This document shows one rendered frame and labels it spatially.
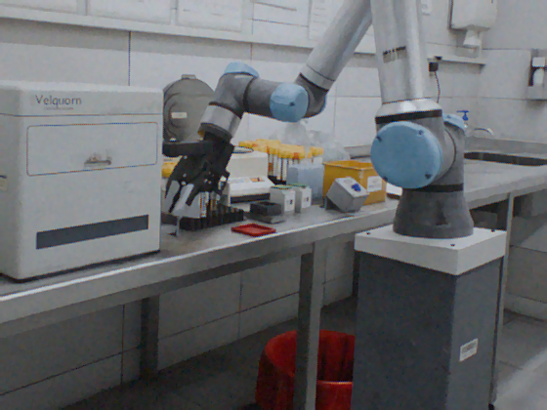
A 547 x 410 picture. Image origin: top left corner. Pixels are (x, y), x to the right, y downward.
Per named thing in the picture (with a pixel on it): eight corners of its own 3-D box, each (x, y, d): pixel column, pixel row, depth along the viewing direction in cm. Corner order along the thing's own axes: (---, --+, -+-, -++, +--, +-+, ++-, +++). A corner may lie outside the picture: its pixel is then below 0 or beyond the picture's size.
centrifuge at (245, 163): (217, 205, 165) (219, 157, 164) (156, 186, 188) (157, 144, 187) (287, 197, 180) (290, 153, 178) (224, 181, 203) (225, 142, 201)
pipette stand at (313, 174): (300, 207, 168) (303, 168, 167) (280, 202, 173) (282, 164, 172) (326, 203, 174) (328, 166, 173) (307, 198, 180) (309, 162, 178)
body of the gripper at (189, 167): (220, 199, 131) (243, 145, 134) (193, 182, 125) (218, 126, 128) (194, 193, 136) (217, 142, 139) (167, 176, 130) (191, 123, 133)
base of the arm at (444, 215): (489, 232, 128) (489, 182, 127) (439, 242, 119) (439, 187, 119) (426, 222, 140) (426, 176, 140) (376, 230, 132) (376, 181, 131)
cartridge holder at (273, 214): (271, 224, 147) (272, 208, 147) (243, 216, 154) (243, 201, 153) (287, 221, 151) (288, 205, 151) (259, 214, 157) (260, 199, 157)
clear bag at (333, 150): (310, 171, 232) (313, 132, 231) (289, 164, 248) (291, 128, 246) (359, 170, 240) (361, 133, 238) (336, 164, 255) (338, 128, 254)
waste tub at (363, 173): (359, 206, 171) (361, 169, 170) (318, 198, 181) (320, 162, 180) (387, 201, 181) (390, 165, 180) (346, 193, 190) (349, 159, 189)
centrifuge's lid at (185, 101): (160, 72, 186) (146, 75, 193) (164, 160, 187) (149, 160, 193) (221, 74, 199) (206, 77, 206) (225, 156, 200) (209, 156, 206)
